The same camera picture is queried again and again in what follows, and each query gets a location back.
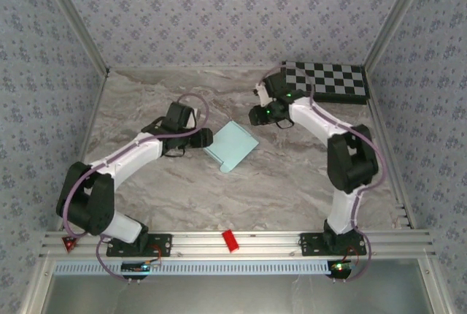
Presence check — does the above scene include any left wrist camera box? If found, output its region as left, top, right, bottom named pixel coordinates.
left=161, top=102, right=202, bottom=133

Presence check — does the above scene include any grey metal panel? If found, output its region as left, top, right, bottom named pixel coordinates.
left=47, top=273, right=435, bottom=314

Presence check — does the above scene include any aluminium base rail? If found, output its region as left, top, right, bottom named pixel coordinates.
left=38, top=229, right=437, bottom=259

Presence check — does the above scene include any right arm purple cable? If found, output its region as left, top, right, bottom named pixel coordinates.
left=257, top=64, right=387, bottom=284

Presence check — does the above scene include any black grey chessboard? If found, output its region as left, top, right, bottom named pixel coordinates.
left=282, top=60, right=368, bottom=106

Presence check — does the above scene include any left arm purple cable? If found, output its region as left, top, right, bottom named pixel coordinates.
left=60, top=93, right=210, bottom=284

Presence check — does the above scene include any light blue paper box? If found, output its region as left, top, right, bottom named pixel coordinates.
left=203, top=120, right=260, bottom=174

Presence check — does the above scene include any thin red wire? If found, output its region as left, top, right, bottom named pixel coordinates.
left=147, top=243, right=163, bottom=267
left=344, top=246, right=367, bottom=267

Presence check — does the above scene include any long red brick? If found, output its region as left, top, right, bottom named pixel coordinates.
left=221, top=229, right=241, bottom=254

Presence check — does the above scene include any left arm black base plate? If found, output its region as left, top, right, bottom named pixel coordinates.
left=106, top=232, right=173, bottom=258

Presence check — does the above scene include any aluminium side rail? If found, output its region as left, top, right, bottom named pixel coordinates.
left=366, top=69, right=417, bottom=230
left=56, top=69, right=110, bottom=233

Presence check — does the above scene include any red triangle sign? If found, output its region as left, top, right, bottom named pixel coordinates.
left=61, top=236, right=80, bottom=253

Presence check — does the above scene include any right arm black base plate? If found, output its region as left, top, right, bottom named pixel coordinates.
left=298, top=232, right=366, bottom=258

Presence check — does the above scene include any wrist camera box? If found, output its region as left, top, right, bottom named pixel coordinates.
left=253, top=72, right=291, bottom=106
left=161, top=102, right=202, bottom=133

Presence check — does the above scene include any aluminium corner post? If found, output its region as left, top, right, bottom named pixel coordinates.
left=363, top=0, right=438, bottom=71
left=38, top=0, right=111, bottom=76

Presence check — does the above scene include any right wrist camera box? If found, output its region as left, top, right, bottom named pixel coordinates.
left=253, top=72, right=291, bottom=106

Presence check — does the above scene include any slotted pale cable duct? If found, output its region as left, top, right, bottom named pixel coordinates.
left=53, top=259, right=342, bottom=276

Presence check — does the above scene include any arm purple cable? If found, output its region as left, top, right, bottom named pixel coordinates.
left=257, top=64, right=387, bottom=284
left=60, top=93, right=210, bottom=284

